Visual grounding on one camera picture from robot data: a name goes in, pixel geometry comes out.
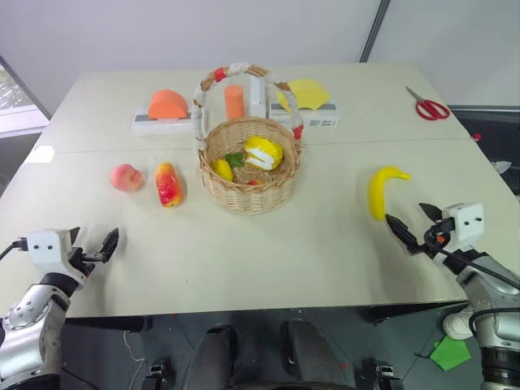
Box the orange half-round foam block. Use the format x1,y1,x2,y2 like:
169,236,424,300
147,89,190,120

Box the yellow fan-shaped foam block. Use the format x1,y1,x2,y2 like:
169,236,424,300
275,78,332,112

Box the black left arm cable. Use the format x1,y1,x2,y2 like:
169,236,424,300
0,240,29,262

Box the white box with printed label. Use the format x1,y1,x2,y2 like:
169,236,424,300
266,97,340,130

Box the thin white cord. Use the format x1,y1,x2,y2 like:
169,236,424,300
123,327,146,363

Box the upright white box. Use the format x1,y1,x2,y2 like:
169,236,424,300
249,76,267,119

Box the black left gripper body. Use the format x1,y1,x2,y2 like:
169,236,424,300
67,247,103,281

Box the red and yellow mango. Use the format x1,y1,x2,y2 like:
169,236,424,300
154,162,188,210

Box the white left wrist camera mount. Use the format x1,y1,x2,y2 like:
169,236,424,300
26,228,89,281

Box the small lemon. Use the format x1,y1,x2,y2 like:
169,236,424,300
210,152,247,183

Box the dark grey wall post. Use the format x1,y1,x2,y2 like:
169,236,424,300
358,0,394,64

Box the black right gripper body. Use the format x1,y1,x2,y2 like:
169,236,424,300
422,217,456,256

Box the long white box grey stripe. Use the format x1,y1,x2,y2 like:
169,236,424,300
130,101,196,137

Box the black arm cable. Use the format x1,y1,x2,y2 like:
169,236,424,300
0,240,29,262
424,237,520,339

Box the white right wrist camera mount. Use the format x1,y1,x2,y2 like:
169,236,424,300
441,201,486,249

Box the yellow banana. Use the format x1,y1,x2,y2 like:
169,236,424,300
367,165,413,222

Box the wicker basket with handle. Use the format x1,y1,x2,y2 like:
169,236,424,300
191,60,306,217

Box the orange foam cylinder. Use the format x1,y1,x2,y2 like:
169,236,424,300
223,84,246,120

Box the green paper sheet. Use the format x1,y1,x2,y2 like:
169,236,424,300
429,336,473,371

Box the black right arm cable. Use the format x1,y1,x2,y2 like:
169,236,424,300
424,237,520,339

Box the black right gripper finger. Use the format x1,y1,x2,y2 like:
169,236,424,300
418,201,444,223
384,212,420,256

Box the pink peach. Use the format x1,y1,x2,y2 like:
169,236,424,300
109,163,146,193

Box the black caster foot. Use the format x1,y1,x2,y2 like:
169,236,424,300
360,357,404,390
141,357,173,390

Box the grey window frame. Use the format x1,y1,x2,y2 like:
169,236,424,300
0,54,53,136

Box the peeled banana toy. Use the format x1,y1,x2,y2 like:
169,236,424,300
243,136,284,171

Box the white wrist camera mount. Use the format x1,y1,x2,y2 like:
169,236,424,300
26,228,89,281
441,201,486,249

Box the red-handled scissors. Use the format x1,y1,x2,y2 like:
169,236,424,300
405,85,452,122

